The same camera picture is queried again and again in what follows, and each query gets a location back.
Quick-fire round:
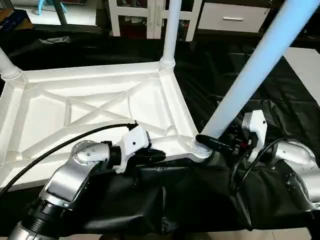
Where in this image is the white plastic table top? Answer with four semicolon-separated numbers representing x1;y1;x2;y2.
0;59;213;193

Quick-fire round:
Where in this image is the black mat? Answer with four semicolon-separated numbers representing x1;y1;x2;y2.
0;27;320;236

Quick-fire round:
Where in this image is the white drawer unit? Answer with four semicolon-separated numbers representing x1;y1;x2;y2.
196;2;273;34

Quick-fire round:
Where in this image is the white glass door cabinet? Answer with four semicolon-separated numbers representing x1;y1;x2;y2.
107;0;203;43

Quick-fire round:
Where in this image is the blue box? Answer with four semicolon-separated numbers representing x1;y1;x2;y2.
0;9;35;32

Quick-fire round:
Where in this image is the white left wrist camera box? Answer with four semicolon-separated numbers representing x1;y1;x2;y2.
115;125;152;175

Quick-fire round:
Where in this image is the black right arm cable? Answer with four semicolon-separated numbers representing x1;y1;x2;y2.
227;136;320;197

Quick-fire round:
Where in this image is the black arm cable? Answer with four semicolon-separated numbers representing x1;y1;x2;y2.
227;136;320;197
0;121;139;197

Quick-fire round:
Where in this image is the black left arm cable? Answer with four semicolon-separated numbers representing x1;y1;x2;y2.
0;121;139;197

